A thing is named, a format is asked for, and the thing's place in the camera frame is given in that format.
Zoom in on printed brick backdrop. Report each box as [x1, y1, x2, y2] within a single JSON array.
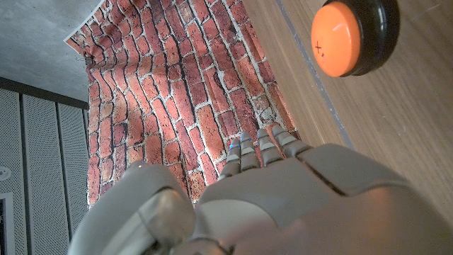
[[63, 0, 302, 206]]

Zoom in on orange button with black base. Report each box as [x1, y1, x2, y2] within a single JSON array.
[[310, 0, 401, 78]]

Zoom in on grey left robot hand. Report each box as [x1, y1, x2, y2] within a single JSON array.
[[67, 123, 453, 255]]

